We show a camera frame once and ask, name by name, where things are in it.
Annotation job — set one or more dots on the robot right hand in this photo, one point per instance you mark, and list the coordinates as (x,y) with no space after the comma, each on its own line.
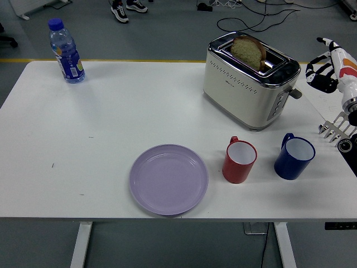
(346,72)

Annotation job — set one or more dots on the brown-crusted bread slice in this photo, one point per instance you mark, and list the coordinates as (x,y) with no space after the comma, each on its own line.
(246,51)

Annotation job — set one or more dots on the cream and chrome toaster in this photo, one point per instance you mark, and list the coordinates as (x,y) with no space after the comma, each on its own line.
(245,95)

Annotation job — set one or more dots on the purple round plate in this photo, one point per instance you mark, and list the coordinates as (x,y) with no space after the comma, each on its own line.
(168,180)

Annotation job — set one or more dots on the white paper sheet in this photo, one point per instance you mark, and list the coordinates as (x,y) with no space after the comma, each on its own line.
(320,103)

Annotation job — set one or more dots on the silver metal toast rack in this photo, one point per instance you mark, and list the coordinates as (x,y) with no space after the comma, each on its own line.
(334,131)

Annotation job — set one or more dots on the blue enamel mug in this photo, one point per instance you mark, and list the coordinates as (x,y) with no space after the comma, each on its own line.
(288,169)

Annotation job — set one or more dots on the red enamel mug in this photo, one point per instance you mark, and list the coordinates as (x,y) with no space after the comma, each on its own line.
(237,171)

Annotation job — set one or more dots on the black table control panel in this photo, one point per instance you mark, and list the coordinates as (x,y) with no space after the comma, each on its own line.
(340,226)

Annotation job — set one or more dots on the black floor power box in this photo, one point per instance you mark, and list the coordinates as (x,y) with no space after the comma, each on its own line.
(204,7)

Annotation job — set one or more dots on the white table leg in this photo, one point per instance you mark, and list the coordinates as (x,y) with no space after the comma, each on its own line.
(285,245)
(81,245)

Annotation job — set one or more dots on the person's foot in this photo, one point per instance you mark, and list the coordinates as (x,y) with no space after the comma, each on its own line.
(137,6)
(120,14)

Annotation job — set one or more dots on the blue-capped water bottle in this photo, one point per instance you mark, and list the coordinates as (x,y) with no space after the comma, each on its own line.
(68,61)

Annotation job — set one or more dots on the white furniture base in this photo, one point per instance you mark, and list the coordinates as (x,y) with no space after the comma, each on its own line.
(30,7)

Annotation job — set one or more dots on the black office chair base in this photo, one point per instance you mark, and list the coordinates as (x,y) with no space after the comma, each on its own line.
(8,37)

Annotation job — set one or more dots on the grey furniture frame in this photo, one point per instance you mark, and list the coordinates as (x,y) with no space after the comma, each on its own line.
(352,8)

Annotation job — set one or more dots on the clear bracket under table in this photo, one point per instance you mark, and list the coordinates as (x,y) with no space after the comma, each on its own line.
(251,229)

